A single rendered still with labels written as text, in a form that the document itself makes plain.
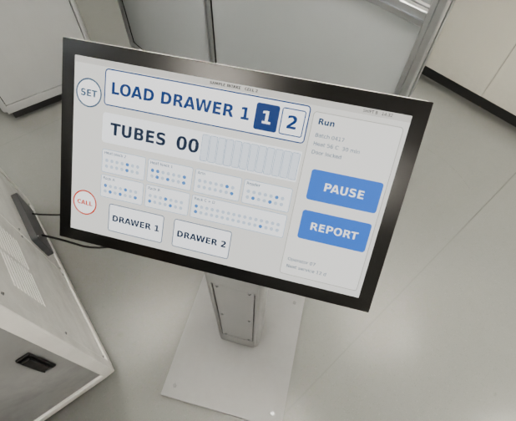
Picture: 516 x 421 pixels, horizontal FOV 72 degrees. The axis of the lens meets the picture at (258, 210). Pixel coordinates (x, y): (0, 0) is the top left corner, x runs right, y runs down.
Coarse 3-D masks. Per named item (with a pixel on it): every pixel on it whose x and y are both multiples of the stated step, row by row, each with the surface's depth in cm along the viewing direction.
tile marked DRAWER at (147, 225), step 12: (108, 216) 57; (120, 216) 56; (132, 216) 56; (144, 216) 56; (156, 216) 55; (108, 228) 57; (120, 228) 57; (132, 228) 57; (144, 228) 56; (156, 228) 56; (156, 240) 56
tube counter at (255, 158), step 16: (176, 128) 51; (176, 144) 52; (192, 144) 51; (208, 144) 51; (224, 144) 51; (240, 144) 50; (256, 144) 50; (208, 160) 52; (224, 160) 51; (240, 160) 51; (256, 160) 50; (272, 160) 50; (288, 160) 50; (272, 176) 51; (288, 176) 50
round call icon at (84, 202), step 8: (80, 192) 57; (88, 192) 56; (96, 192) 56; (80, 200) 57; (88, 200) 57; (96, 200) 56; (72, 208) 58; (80, 208) 57; (88, 208) 57; (96, 208) 57; (96, 216) 57
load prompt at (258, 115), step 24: (120, 72) 50; (120, 96) 51; (144, 96) 51; (168, 96) 50; (192, 96) 50; (216, 96) 49; (240, 96) 48; (192, 120) 50; (216, 120) 50; (240, 120) 49; (264, 120) 49; (288, 120) 48
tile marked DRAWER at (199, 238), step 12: (180, 228) 55; (192, 228) 55; (204, 228) 54; (216, 228) 54; (180, 240) 56; (192, 240) 55; (204, 240) 55; (216, 240) 55; (228, 240) 54; (204, 252) 56; (216, 252) 55; (228, 252) 55
